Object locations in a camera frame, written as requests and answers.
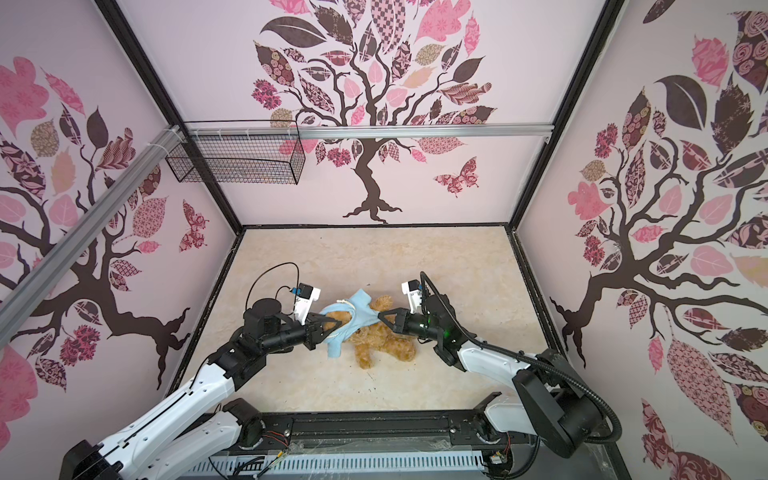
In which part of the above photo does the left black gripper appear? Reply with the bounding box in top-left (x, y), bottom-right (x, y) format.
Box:
top-left (262, 311), bottom-right (341, 355)

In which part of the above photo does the black corrugated cable hose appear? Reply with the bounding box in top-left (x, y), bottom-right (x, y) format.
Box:
top-left (418, 271), bottom-right (624, 445)

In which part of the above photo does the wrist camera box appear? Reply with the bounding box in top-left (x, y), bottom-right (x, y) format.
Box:
top-left (292, 283), bottom-right (321, 325)
top-left (401, 280), bottom-right (424, 314)

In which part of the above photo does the thin black camera cable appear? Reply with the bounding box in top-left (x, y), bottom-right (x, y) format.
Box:
top-left (244, 261), bottom-right (301, 313)

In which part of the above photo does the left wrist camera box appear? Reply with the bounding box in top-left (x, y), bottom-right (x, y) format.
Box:
top-left (292, 283), bottom-right (321, 325)

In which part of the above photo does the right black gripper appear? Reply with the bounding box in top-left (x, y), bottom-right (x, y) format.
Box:
top-left (381, 307), bottom-right (445, 344)

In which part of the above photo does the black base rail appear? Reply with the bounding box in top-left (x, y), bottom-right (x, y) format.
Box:
top-left (128, 407), bottom-right (595, 452)

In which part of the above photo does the black wire basket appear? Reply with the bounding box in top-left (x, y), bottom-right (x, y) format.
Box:
top-left (165, 122), bottom-right (306, 185)

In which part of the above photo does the light blue bear shirt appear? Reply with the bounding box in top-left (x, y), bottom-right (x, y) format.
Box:
top-left (320, 289), bottom-right (378, 359)

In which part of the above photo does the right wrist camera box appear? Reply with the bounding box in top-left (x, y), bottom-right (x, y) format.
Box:
top-left (401, 280), bottom-right (424, 314)

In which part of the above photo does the horizontal aluminium rail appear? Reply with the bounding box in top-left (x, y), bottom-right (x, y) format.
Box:
top-left (187, 123), bottom-right (554, 140)

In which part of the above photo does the brown teddy bear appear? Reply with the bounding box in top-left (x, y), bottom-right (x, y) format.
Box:
top-left (329, 295), bottom-right (416, 370)

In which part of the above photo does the white slotted cable duct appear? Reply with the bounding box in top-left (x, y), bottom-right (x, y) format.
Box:
top-left (176, 451), bottom-right (485, 479)

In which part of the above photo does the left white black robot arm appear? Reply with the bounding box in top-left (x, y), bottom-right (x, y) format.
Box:
top-left (59, 298), bottom-right (342, 479)

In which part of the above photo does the diagonal aluminium rail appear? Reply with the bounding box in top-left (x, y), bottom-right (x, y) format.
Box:
top-left (1, 126), bottom-right (183, 346)

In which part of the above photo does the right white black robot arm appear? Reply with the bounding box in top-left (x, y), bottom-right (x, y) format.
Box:
top-left (379, 294), bottom-right (623, 458)

